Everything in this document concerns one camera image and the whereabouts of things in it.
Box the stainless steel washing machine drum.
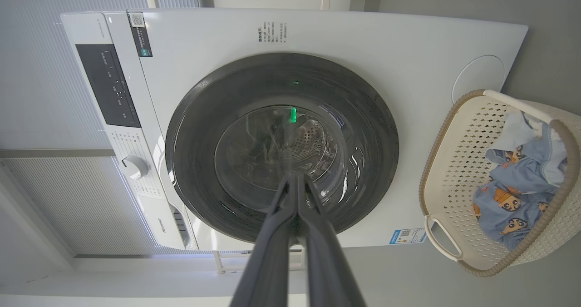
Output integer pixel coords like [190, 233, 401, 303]
[216, 107, 348, 203]

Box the white front-load washing machine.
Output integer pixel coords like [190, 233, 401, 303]
[60, 8, 529, 252]

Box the white appliance control knob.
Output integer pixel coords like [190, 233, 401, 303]
[121, 155, 149, 180]

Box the white light-blue garment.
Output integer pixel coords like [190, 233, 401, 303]
[492, 109, 569, 187]

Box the blue cartoon print garment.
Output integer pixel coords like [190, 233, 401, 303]
[472, 137, 568, 252]

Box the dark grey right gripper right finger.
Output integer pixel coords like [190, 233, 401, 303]
[297, 173, 366, 307]

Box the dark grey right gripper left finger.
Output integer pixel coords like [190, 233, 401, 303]
[229, 174, 299, 307]

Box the round white filter cover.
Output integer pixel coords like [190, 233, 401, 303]
[452, 55, 505, 104]

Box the cream perforated laundry basket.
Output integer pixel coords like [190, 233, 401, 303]
[419, 89, 581, 278]

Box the white detergent drawer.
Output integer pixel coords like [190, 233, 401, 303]
[152, 198, 199, 252]

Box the black QR code sticker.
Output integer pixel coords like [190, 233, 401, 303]
[128, 12, 153, 58]

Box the blue energy label sticker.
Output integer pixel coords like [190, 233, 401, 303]
[389, 228, 427, 245]

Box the black round glass washer door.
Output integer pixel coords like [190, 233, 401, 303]
[165, 53, 400, 244]

